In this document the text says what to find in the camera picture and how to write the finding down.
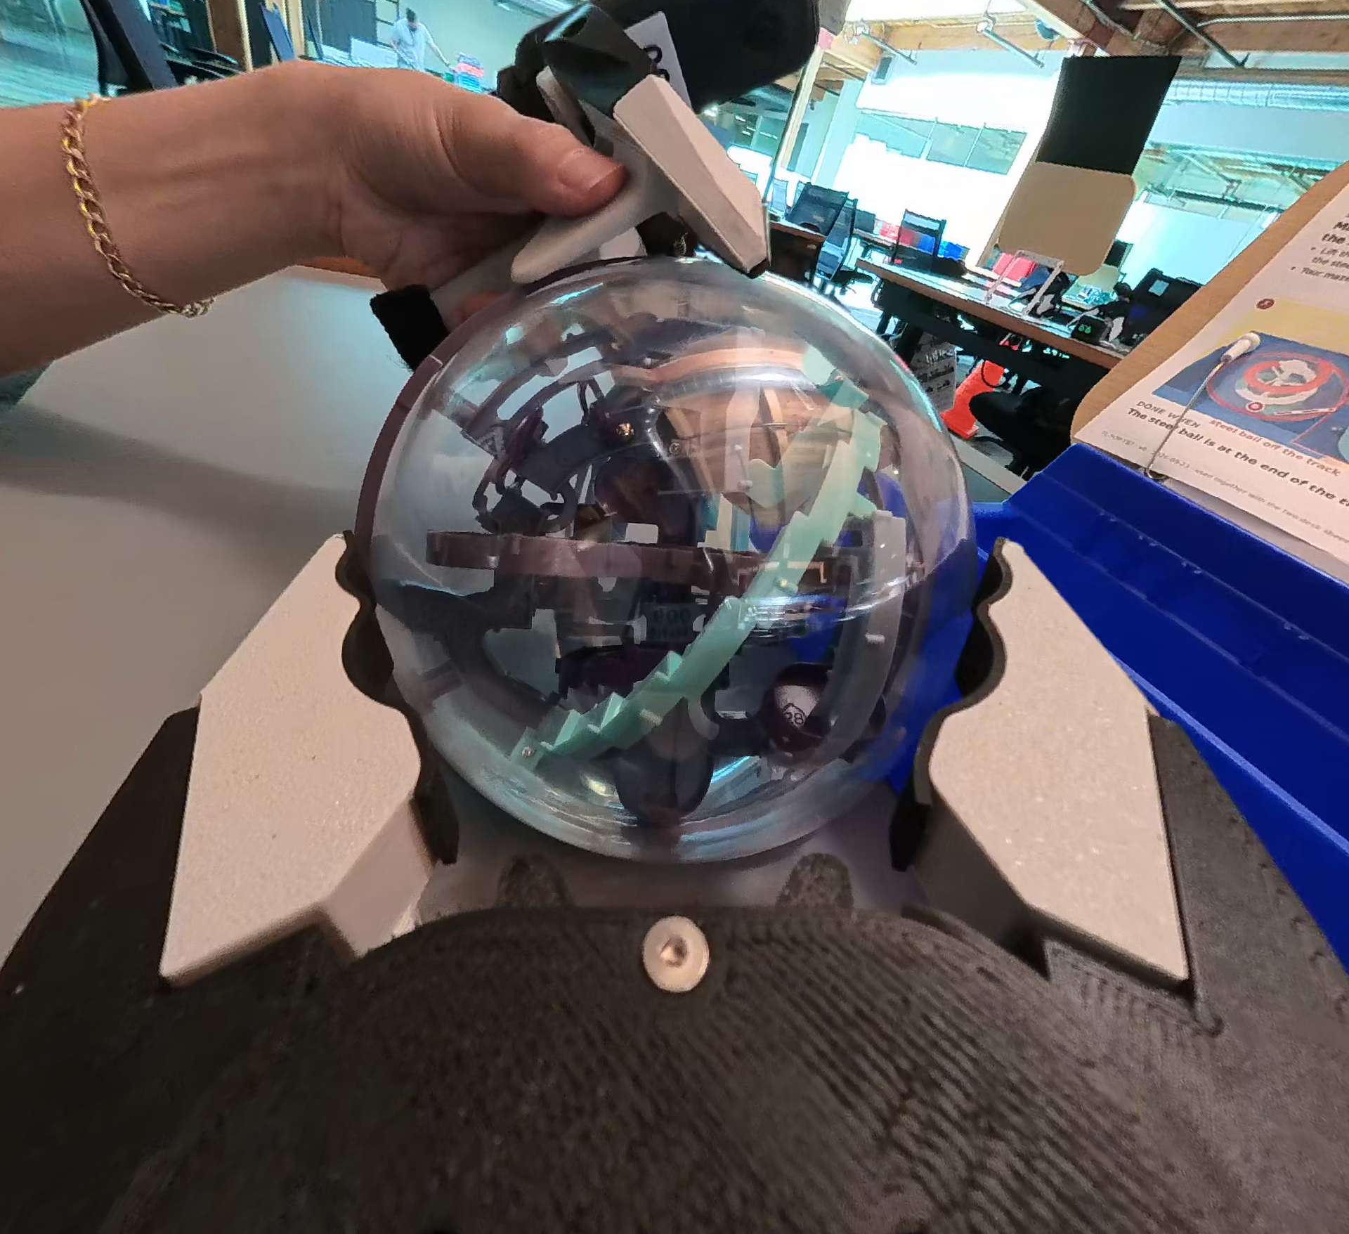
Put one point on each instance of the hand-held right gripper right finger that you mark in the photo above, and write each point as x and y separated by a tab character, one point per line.
1052	803

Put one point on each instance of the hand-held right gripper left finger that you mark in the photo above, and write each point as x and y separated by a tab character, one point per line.
285	803

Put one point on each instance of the clear plastic maze ball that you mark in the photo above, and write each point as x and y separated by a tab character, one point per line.
652	560

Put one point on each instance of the person's left hand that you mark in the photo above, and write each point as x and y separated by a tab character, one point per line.
421	170

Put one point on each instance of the blue plastic bin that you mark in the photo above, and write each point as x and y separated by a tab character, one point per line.
1212	621

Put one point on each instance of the orange traffic cone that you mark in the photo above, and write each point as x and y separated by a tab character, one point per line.
964	401

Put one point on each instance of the printed instruction sheet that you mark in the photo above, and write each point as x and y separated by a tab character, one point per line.
1244	411

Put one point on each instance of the instruction sheet on cardboard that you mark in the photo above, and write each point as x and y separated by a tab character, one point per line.
1179	317

